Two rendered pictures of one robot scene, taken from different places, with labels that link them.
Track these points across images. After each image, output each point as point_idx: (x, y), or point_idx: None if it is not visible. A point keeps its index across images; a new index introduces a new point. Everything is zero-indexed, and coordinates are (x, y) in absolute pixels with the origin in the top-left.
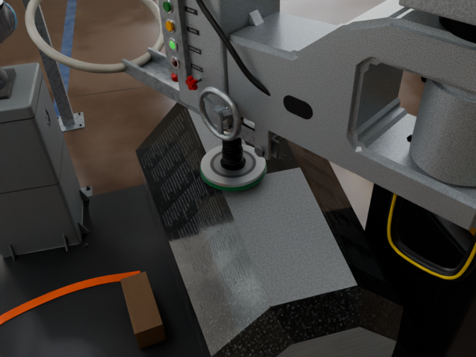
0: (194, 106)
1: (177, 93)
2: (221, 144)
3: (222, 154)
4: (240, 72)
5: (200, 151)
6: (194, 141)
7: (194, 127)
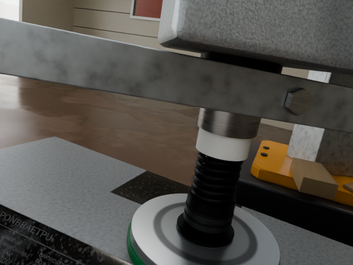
0: (253, 38)
1: (92, 50)
2: (100, 218)
3: (195, 214)
4: None
5: (65, 250)
6: (23, 236)
7: (4, 210)
